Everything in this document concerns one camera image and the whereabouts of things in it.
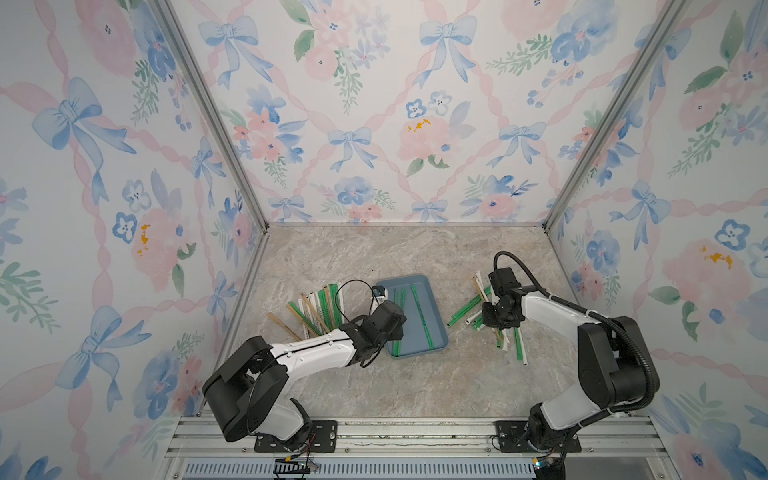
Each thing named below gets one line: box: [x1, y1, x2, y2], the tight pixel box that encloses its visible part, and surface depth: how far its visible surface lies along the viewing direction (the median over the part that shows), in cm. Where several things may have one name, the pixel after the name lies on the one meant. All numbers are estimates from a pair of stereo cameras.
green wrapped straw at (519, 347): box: [514, 327, 524, 361], surface depth 91 cm
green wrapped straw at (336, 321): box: [328, 283, 343, 330], surface depth 100 cm
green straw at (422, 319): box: [411, 284, 435, 350], surface depth 95 cm
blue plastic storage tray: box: [376, 275, 449, 359], surface depth 97 cm
